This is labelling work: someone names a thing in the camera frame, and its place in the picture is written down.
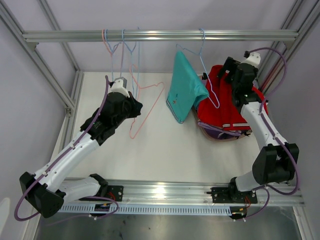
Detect teal trousers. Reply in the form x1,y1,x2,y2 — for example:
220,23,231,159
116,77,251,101
166,51,209,124

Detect black mounting plate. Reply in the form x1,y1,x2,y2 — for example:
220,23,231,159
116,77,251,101
207,187,258,204
100,185,124,202

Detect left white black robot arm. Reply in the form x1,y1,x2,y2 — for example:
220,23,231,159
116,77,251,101
19,92,143,218

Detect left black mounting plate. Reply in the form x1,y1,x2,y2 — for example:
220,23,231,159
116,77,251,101
100,185,124,202

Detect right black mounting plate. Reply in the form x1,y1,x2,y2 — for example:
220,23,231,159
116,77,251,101
207,187,258,204

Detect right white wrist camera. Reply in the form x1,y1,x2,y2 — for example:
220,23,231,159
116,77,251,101
241,51,261,68

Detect light blue wire hanger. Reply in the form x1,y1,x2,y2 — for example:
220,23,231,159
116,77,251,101
105,29,121,59

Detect slotted grey cable duct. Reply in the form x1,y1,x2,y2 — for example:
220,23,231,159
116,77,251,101
59,202,232,216

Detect pale blue wire hanger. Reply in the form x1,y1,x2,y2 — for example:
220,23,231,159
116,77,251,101
175,28,221,109

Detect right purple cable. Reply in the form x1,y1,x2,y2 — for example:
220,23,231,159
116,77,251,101
229,46,301,222

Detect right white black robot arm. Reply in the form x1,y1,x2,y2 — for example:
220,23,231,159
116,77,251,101
217,52,299,203

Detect purple cable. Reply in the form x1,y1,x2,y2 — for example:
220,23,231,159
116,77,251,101
229,46,301,222
13,74,120,222

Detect aluminium hanging rail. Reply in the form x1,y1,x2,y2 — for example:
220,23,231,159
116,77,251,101
22,29,299,43

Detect salmon pink wire hanger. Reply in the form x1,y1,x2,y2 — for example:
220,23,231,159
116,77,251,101
127,62,166,140

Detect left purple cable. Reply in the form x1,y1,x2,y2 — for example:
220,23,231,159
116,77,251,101
13,74,120,222

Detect lilac trousers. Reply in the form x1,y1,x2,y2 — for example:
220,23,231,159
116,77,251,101
197,121,252,141

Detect red trousers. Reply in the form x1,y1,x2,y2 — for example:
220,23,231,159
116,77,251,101
194,64,270,133

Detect translucent brown plastic basin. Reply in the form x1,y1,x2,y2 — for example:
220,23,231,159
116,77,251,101
196,71,247,141

